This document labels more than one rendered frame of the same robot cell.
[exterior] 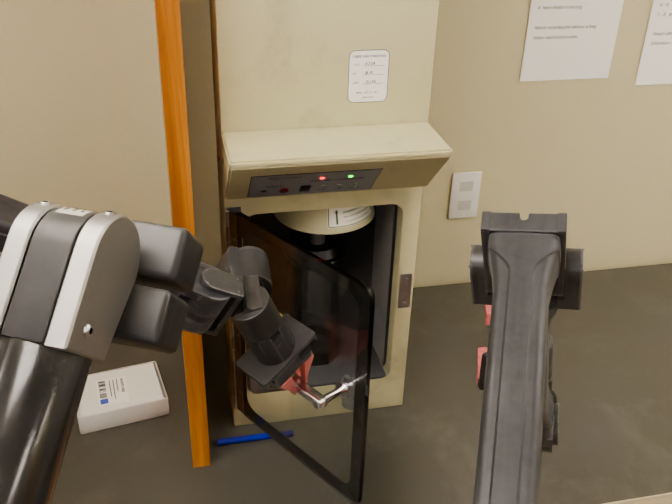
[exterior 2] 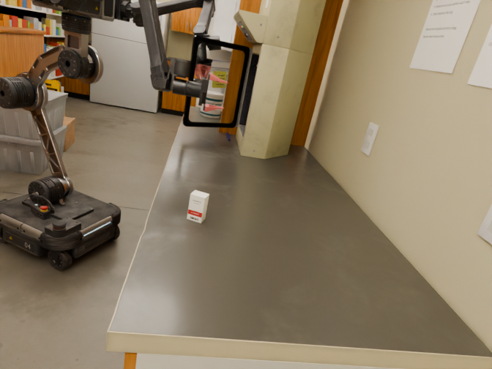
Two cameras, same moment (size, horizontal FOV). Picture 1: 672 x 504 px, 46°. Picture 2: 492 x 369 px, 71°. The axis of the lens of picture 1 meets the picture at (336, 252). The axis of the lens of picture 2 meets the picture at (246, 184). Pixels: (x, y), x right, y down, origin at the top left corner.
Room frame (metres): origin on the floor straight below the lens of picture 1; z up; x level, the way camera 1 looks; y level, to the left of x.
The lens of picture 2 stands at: (1.31, -1.60, 1.38)
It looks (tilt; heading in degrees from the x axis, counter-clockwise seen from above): 21 degrees down; 93
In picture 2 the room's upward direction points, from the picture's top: 12 degrees clockwise
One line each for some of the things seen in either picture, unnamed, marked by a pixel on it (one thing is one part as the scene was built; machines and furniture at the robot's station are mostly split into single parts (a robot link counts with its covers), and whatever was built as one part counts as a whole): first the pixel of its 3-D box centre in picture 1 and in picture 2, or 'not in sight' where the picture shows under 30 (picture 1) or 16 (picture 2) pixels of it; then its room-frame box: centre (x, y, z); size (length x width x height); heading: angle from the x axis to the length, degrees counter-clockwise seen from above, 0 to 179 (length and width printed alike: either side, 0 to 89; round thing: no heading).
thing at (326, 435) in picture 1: (295, 359); (216, 86); (0.98, 0.06, 1.19); 0.30 x 0.01 x 0.40; 44
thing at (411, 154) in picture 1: (334, 172); (247, 28); (1.08, 0.01, 1.46); 0.32 x 0.12 x 0.10; 103
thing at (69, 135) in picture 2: not in sight; (55, 132); (-1.06, 1.83, 0.14); 0.41 x 0.32 x 0.28; 109
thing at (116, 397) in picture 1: (119, 396); not in sight; (1.15, 0.39, 0.96); 0.16 x 0.12 x 0.04; 113
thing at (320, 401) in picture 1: (313, 385); not in sight; (0.90, 0.03, 1.20); 0.10 x 0.05 x 0.03; 44
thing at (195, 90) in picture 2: not in sight; (195, 89); (0.97, -0.28, 1.20); 0.07 x 0.07 x 0.10; 13
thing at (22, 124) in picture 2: not in sight; (32, 111); (-0.88, 1.25, 0.49); 0.60 x 0.42 x 0.33; 103
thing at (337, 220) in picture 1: (324, 196); not in sight; (1.24, 0.02, 1.34); 0.18 x 0.18 x 0.05
